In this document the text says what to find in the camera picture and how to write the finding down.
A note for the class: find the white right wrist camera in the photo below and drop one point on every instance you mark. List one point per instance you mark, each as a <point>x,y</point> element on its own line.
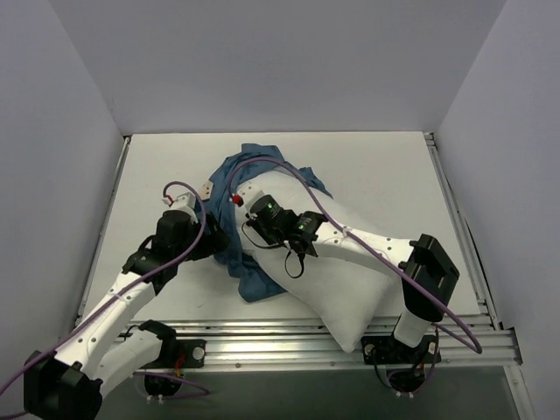
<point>246,197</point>

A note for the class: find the aluminium right side rail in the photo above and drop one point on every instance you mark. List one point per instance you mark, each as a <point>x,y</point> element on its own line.
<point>463,233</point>

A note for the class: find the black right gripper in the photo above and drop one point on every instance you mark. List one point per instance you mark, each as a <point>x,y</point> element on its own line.
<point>253,219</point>

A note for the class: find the white pillow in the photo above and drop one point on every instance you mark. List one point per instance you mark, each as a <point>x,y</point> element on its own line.
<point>344,295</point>

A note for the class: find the aluminium front rail frame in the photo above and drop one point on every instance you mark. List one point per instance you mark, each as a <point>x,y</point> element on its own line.
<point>305,344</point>

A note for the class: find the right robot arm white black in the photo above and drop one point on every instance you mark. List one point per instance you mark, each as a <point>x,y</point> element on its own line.
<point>428,274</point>

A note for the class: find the aluminium rail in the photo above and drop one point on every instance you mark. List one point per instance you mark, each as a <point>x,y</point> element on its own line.
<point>463,233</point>
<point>105,222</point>

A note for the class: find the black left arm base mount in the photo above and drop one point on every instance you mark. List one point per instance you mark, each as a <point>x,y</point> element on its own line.
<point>189,353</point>

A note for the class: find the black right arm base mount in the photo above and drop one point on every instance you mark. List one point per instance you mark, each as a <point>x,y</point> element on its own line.
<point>386,350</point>

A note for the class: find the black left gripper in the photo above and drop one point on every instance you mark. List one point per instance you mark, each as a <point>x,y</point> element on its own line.
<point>214,241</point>

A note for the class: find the aluminium left side rail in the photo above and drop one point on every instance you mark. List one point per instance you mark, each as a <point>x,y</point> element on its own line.
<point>105,222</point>

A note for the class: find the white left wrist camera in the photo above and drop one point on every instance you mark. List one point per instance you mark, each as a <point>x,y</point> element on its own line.
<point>185,202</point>

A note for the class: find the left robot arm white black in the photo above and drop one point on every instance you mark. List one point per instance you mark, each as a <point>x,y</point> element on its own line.
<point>72,380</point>

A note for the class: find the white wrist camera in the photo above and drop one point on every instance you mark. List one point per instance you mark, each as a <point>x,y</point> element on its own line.
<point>185,202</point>
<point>246,197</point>

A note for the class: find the blue cartoon print pillowcase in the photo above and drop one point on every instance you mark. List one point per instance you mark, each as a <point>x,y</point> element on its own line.
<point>254,284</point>

